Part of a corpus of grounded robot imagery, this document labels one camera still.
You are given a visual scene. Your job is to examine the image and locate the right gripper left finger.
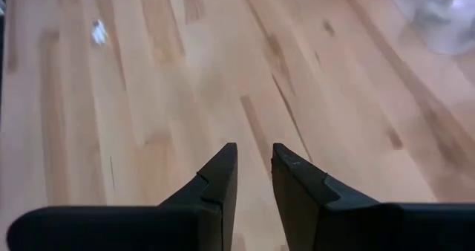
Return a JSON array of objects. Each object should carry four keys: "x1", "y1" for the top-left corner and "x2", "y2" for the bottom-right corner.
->
[{"x1": 157, "y1": 142, "x2": 239, "y2": 251}]

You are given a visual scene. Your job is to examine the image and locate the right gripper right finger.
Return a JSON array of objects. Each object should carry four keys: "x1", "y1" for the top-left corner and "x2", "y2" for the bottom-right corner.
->
[{"x1": 271, "y1": 143, "x2": 385, "y2": 251}]

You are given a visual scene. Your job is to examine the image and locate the white plastic skeleton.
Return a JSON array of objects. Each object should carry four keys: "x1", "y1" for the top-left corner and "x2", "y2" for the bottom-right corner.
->
[{"x1": 91, "y1": 19, "x2": 110, "y2": 46}]

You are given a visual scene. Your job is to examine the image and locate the clear plastic bin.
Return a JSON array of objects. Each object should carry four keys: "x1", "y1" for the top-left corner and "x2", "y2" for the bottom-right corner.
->
[{"x1": 387, "y1": 0, "x2": 475, "y2": 56}]

